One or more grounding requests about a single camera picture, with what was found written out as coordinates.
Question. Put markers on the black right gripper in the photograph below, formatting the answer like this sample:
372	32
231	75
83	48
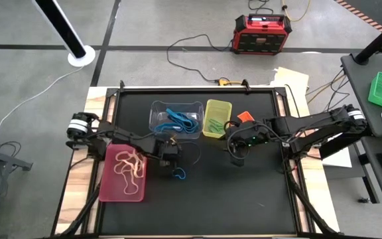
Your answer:
247	134

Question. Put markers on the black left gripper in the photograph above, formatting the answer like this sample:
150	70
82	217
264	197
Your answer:
167	151

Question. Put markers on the small blue rubber band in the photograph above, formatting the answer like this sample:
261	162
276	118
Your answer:
181	176

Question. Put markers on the large blue rubber band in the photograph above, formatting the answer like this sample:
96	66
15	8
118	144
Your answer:
177	117

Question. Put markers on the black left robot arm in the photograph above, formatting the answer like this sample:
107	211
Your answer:
128	137

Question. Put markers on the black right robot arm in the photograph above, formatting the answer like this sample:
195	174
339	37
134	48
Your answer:
310	124

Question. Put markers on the orange plastic basket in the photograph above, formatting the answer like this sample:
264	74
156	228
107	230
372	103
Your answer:
245	117

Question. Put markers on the yellow plastic basket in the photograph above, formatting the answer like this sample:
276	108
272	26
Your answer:
222	109

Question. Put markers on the clear plastic basket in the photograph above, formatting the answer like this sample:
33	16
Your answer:
159	111

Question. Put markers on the pink plastic basket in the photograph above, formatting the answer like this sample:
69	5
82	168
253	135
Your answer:
108	186

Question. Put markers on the yellow extension plug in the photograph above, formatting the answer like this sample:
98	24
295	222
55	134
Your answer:
225	82

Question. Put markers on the manila paper sheets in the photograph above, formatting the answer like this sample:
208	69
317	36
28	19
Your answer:
292	81

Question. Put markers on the white paper sheet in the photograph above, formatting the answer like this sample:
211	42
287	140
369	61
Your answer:
338	159

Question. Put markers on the red portable power station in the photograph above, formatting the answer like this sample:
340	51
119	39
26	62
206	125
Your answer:
260	34

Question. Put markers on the grey side table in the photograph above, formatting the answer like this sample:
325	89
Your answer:
356	86

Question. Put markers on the black pole with white base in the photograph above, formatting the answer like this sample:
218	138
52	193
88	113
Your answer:
65	33

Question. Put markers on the black stand pole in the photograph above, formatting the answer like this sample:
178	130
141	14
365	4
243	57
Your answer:
376	41

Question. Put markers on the black aluminium table frame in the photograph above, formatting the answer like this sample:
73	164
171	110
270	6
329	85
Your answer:
194	89

